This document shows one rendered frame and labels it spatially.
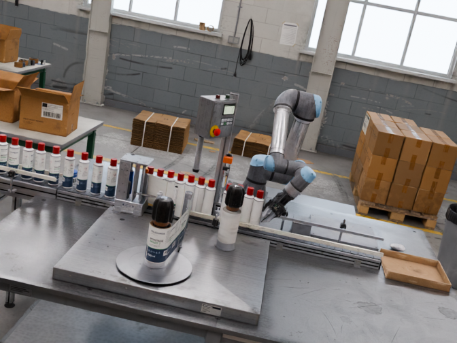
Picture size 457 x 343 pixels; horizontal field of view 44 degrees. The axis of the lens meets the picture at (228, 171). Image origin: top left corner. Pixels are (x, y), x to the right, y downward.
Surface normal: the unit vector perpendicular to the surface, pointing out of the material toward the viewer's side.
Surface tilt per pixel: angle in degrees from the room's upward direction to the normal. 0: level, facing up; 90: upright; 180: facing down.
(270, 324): 0
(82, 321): 1
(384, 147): 90
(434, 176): 89
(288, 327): 0
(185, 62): 90
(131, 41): 90
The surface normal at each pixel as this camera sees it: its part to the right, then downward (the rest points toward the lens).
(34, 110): -0.04, 0.31
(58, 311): 0.19, -0.93
